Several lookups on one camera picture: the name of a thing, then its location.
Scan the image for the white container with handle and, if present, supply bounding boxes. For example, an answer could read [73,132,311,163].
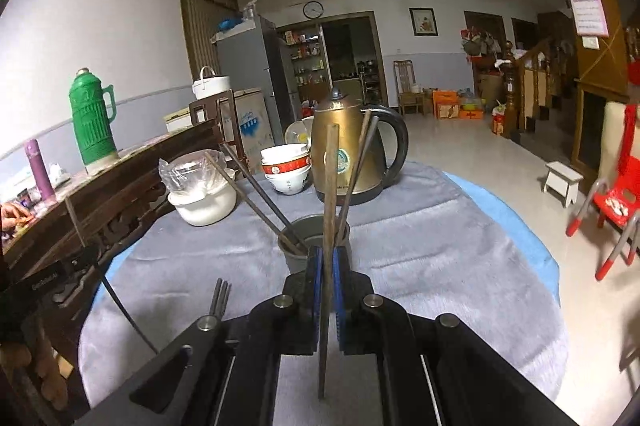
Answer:
[192,66,232,101]

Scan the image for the plain white bowl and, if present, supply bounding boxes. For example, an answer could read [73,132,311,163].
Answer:
[260,144,310,166]

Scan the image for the white bowl red emblem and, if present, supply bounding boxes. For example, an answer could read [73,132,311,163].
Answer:
[265,171,309,196]

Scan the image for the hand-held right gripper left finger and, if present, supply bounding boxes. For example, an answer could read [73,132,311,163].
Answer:
[75,246,322,426]

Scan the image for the cream box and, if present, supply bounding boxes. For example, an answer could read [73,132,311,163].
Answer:
[165,108,194,133]

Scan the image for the green thermos flask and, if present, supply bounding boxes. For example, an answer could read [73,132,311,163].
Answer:
[69,67,121,175]

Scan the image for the red bag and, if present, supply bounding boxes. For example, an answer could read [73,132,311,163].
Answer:
[492,103,509,136]

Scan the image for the white bowl red band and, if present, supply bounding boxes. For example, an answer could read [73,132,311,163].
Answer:
[262,157,311,178]

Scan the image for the hanging bags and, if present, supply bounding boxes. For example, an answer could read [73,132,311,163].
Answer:
[460,27,502,58]

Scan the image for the carved wooden bench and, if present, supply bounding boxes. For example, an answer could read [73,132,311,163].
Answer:
[0,118,242,357]

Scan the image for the grey refrigerator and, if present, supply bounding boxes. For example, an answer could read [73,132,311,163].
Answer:
[215,17,301,133]

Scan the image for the white plate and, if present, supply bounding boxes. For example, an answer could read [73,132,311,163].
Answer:
[284,116,315,147]

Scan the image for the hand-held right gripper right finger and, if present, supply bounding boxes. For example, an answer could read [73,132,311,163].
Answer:
[331,246,581,426]

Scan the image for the shelf cabinet with jars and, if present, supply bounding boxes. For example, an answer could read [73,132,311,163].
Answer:
[277,26,331,107]

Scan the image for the dark wooden chair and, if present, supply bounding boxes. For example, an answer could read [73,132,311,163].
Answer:
[189,89,239,157]

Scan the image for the clear plastic bag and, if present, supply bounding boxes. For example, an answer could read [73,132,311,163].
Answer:
[159,153,236,200]

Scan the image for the brown wooden chair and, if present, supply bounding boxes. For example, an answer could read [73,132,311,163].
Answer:
[392,60,426,116]

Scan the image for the blue table cover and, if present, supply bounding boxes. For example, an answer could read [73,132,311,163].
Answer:
[95,171,560,307]

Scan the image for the metal kitchen rack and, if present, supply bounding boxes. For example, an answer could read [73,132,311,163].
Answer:
[360,60,384,107]

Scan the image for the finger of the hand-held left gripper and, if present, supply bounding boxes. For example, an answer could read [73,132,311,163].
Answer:
[52,245,104,305]

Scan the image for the wooden cabinet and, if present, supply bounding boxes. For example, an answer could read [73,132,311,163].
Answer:
[572,78,632,178]

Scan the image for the gold electric kettle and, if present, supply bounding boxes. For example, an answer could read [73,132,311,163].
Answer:
[310,88,409,207]

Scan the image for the red plastic chair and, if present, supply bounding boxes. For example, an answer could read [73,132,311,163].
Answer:
[566,178,640,282]

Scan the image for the grey metal chopstick holder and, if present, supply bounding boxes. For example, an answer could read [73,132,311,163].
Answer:
[277,214,352,275]

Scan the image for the purple bottle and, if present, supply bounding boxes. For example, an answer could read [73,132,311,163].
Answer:
[24,138,55,202]

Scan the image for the person's left hand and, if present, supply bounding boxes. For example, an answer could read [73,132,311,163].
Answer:
[0,336,69,413]

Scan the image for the orange cardboard box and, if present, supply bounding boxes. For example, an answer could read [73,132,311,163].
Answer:
[432,89,461,120]

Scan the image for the white chest freezer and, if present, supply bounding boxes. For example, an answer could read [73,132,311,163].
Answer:
[220,88,274,153]

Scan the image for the wooden window screen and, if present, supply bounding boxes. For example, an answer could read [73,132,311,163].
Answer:
[178,0,240,83]

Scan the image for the white pot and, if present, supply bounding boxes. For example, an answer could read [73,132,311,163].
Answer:
[167,178,238,227]

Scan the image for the framed wall picture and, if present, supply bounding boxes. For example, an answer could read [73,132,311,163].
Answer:
[409,7,439,38]

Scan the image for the white step stool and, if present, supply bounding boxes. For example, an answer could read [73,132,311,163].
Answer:
[542,161,585,209]

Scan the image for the wooden stair railing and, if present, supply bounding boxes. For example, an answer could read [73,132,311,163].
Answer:
[502,38,577,143]

